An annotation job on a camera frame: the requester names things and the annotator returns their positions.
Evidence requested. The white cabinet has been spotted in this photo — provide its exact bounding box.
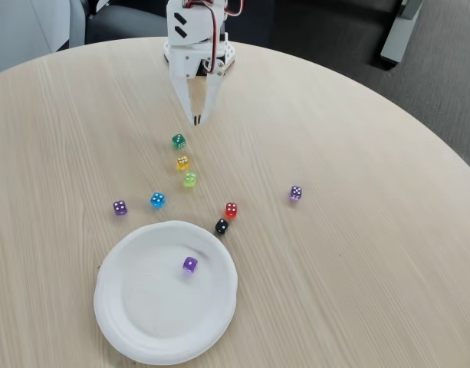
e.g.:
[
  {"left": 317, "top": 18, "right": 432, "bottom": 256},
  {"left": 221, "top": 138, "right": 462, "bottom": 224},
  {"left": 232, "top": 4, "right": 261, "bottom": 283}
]
[{"left": 0, "top": 0, "right": 86, "bottom": 77}]

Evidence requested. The black office chair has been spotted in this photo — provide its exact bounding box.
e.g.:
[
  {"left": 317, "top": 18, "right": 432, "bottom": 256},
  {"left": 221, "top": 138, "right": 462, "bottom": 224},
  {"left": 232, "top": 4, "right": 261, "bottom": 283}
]
[{"left": 84, "top": 2, "right": 169, "bottom": 45}]

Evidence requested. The red black servo cable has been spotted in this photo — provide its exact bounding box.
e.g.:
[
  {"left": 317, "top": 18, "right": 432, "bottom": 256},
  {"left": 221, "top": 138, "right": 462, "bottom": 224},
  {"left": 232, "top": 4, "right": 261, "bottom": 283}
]
[{"left": 184, "top": 0, "right": 245, "bottom": 74}]

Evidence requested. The white paper plate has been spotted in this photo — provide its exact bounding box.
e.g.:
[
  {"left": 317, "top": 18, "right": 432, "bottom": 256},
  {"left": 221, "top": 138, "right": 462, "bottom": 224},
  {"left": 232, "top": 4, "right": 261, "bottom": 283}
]
[{"left": 93, "top": 219, "right": 238, "bottom": 366}]

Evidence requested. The grey desk leg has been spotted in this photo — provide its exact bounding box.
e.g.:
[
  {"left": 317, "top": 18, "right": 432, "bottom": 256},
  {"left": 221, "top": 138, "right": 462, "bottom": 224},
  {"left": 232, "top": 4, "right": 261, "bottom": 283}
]
[{"left": 380, "top": 0, "right": 424, "bottom": 66}]

